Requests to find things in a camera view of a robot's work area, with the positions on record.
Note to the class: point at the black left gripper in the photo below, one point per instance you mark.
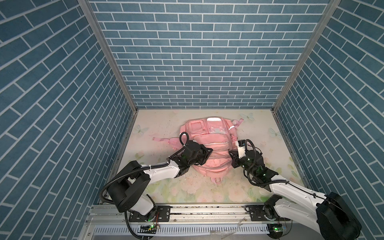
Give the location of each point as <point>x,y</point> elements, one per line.
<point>205,154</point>

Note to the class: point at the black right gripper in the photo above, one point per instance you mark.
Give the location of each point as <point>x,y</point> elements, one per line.
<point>235,159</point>

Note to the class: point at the pink school backpack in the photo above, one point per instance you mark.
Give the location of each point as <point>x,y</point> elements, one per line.
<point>217,133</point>

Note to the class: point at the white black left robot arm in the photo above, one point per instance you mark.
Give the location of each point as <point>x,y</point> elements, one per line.
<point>126,189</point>

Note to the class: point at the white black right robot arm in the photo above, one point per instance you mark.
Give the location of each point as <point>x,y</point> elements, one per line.
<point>327,214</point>

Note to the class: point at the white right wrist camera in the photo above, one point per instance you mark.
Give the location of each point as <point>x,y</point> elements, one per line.
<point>241,144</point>

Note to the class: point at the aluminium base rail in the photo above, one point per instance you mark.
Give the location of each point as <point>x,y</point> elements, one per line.
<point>224,221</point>

